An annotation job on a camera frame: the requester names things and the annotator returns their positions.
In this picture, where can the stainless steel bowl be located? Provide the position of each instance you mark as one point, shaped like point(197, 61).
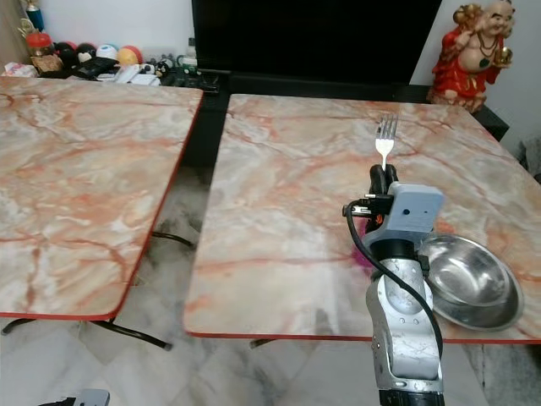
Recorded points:
point(473, 283)

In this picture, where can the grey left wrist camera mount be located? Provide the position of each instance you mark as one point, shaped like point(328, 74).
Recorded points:
point(95, 398)

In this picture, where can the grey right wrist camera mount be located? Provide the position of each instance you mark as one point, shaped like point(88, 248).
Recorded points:
point(416, 210)

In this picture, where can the brown woven basket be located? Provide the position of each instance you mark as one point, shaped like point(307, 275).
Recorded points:
point(48, 64)

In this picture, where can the blue bottle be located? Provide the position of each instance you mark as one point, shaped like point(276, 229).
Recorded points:
point(34, 15)

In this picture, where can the orange ball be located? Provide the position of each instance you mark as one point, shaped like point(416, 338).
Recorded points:
point(130, 56)

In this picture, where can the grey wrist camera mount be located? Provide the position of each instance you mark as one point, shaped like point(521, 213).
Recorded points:
point(416, 210)
point(95, 398)

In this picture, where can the pink packet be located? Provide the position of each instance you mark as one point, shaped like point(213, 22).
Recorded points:
point(19, 71)

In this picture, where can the silver metal fork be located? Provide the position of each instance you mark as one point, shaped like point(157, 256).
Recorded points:
point(386, 135)

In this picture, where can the black television screen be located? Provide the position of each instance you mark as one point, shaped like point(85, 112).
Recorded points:
point(317, 38)

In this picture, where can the red lid jar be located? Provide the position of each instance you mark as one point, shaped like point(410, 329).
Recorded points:
point(40, 44)

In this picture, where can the marble pattern table red edge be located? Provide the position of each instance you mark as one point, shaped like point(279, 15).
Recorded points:
point(84, 186)
point(287, 220)

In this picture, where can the red laughing Buddha statue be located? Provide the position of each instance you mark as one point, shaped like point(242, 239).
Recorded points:
point(472, 63)

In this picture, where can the clear plastic bottle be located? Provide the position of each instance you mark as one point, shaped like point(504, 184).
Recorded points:
point(190, 54)

